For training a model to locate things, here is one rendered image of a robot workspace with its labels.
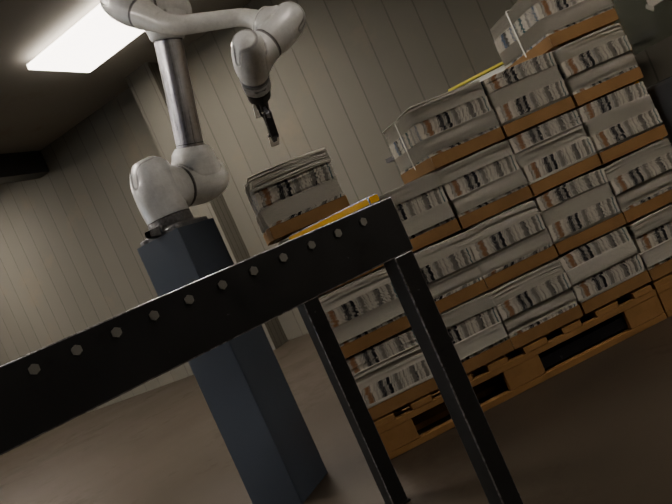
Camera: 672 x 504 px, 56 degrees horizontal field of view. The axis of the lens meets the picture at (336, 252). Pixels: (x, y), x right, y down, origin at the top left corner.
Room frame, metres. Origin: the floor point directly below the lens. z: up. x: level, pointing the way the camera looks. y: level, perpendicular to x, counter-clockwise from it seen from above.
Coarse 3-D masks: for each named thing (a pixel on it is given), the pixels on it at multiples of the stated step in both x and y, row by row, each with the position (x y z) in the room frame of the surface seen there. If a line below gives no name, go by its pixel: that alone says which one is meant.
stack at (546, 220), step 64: (576, 128) 2.26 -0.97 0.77; (448, 192) 2.18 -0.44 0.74; (512, 192) 2.21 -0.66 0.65; (576, 192) 2.24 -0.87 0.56; (448, 256) 2.16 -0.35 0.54; (512, 256) 2.20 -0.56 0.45; (576, 256) 2.23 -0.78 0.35; (384, 320) 2.12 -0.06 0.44; (448, 320) 2.15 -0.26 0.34; (512, 320) 2.19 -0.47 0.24; (576, 320) 2.22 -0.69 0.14; (640, 320) 2.25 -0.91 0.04; (384, 384) 2.11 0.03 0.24; (512, 384) 2.17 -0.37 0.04
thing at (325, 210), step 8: (336, 200) 2.13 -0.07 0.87; (344, 200) 2.13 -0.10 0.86; (320, 208) 2.12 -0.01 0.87; (328, 208) 2.12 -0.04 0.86; (336, 208) 2.13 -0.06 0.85; (296, 216) 2.10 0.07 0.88; (304, 216) 2.11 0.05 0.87; (312, 216) 2.11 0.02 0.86; (320, 216) 2.12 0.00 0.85; (280, 224) 2.09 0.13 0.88; (288, 224) 2.10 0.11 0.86; (296, 224) 2.10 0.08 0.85; (304, 224) 2.11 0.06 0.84; (272, 232) 2.09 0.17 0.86; (280, 232) 2.09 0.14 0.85; (288, 232) 2.10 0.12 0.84; (272, 240) 2.15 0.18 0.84
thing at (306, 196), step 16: (288, 160) 2.11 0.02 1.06; (304, 160) 2.12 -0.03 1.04; (320, 160) 2.13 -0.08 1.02; (256, 176) 2.09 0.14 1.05; (272, 176) 2.10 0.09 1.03; (288, 176) 2.12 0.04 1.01; (304, 176) 2.13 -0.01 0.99; (320, 176) 2.13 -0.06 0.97; (256, 192) 2.13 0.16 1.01; (272, 192) 2.10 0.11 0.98; (288, 192) 2.12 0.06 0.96; (304, 192) 2.12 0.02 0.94; (320, 192) 2.13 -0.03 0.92; (336, 192) 2.14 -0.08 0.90; (272, 208) 2.10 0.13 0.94; (288, 208) 2.11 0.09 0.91; (304, 208) 2.12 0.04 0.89; (272, 224) 2.09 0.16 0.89
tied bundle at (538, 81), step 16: (528, 64) 2.24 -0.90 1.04; (544, 64) 2.26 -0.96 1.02; (496, 80) 2.23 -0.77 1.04; (512, 80) 2.24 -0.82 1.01; (528, 80) 2.25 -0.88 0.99; (544, 80) 2.26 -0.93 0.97; (560, 80) 2.26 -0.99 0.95; (496, 96) 2.23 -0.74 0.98; (512, 96) 2.24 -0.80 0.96; (528, 96) 2.24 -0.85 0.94; (544, 96) 2.25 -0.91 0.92; (560, 96) 2.26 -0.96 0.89; (496, 112) 2.23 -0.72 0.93; (512, 112) 2.23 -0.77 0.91; (528, 112) 2.24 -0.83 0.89; (528, 128) 2.24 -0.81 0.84; (496, 144) 2.36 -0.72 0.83
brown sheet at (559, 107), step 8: (552, 104) 2.25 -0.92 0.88; (560, 104) 2.25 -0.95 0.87; (568, 104) 2.26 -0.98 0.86; (536, 112) 2.24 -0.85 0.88; (544, 112) 2.24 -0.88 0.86; (552, 112) 2.25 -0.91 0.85; (560, 112) 2.25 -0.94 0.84; (520, 120) 2.23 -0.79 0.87; (528, 120) 2.23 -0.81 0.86; (536, 120) 2.24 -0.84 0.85; (544, 120) 2.24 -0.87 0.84; (504, 128) 2.22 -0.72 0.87; (512, 128) 2.22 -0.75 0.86; (520, 128) 2.23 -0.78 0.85
